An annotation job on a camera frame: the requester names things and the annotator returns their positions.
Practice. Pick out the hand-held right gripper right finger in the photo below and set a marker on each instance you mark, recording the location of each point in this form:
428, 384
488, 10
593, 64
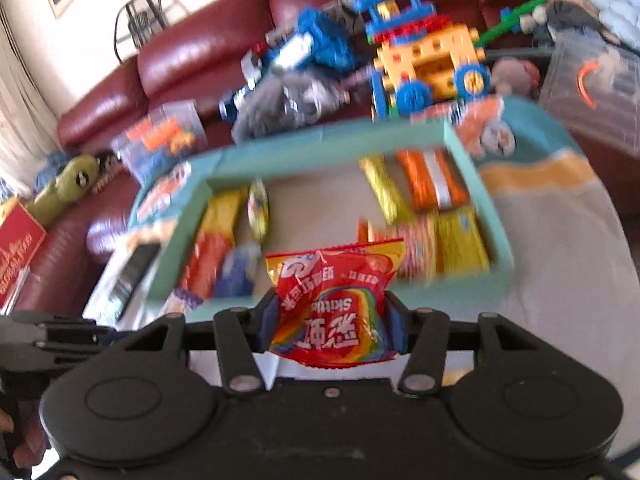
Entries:
395, 322

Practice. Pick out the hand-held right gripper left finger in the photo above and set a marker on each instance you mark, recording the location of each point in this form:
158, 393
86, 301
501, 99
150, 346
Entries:
267, 322

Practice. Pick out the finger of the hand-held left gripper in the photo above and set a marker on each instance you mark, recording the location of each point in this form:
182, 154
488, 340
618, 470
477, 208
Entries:
55, 327
50, 357

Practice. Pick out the teal cardboard box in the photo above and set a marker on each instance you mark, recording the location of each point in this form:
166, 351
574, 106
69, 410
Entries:
350, 305

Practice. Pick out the purple snack bar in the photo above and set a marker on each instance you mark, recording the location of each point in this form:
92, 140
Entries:
240, 272

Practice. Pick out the red rainbow candy packet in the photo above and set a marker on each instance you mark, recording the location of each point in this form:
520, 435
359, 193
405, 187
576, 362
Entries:
335, 305

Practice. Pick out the pink striped snack packet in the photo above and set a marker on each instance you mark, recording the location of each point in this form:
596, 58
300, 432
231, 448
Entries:
420, 250

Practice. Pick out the orange-red wafer packet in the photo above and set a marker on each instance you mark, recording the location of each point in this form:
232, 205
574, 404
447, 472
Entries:
212, 245

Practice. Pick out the yellow wavy snack packet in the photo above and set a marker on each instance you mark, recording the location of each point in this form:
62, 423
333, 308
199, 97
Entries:
462, 242

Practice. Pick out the yellow-green colourful candy packet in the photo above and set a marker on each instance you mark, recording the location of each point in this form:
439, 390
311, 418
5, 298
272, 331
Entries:
258, 210

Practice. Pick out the yellow snack bar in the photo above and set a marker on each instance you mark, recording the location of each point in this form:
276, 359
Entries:
387, 190

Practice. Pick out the orange snack packet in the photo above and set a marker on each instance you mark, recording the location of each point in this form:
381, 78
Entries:
432, 180

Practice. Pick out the person's left hand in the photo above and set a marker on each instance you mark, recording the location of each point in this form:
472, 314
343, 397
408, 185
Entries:
30, 445

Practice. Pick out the red book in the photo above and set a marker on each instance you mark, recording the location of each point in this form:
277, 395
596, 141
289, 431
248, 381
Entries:
20, 255

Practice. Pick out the green plush toy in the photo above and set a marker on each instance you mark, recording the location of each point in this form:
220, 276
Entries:
65, 185

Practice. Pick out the blue denim cloth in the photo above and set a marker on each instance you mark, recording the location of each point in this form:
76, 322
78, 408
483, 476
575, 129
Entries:
50, 172

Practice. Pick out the patterned card strip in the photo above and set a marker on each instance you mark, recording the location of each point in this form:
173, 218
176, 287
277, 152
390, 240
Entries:
107, 172

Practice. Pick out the clear bin of toy blocks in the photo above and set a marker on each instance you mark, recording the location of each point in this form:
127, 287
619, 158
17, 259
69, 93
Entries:
160, 135

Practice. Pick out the dark plastic bag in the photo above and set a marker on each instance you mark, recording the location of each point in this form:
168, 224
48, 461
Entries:
285, 105

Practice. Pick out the white curtain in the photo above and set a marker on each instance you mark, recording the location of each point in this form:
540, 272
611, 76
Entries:
20, 110

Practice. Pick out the colourful block toy vehicle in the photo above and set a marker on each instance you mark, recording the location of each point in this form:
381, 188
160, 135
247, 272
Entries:
425, 60

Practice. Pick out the pink plush toy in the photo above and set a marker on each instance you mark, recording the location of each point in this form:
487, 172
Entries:
515, 75

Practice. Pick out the dark red leather sofa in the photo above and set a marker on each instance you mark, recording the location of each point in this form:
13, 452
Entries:
200, 55

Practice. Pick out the blue toy robot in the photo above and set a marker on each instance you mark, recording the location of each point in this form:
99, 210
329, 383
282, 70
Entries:
310, 45

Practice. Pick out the clear plastic storage container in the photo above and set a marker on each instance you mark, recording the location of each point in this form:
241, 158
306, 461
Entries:
590, 95

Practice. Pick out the grey plush toy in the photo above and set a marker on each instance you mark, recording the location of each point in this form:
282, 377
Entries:
565, 15

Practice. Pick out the light blue fluffy cloth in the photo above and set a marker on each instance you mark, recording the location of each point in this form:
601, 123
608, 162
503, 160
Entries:
617, 5

